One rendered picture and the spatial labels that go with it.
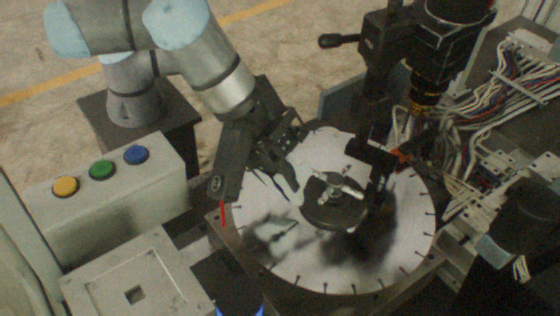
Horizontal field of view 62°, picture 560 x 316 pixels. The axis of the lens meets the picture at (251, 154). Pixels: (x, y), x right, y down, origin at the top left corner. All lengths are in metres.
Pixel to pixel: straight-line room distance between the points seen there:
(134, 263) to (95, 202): 0.15
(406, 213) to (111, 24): 0.53
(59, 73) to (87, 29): 2.12
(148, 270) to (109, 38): 0.36
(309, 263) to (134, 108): 0.65
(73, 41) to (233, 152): 0.25
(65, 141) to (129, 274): 1.62
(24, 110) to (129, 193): 1.76
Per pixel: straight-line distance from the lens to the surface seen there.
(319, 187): 0.77
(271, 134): 0.63
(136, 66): 1.11
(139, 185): 0.88
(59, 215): 0.88
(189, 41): 0.55
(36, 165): 2.29
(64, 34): 0.66
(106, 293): 0.77
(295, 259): 0.71
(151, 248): 0.80
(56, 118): 2.49
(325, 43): 0.63
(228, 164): 0.61
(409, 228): 0.78
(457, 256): 0.94
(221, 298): 0.45
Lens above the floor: 1.57
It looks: 48 degrees down
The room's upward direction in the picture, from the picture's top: straight up
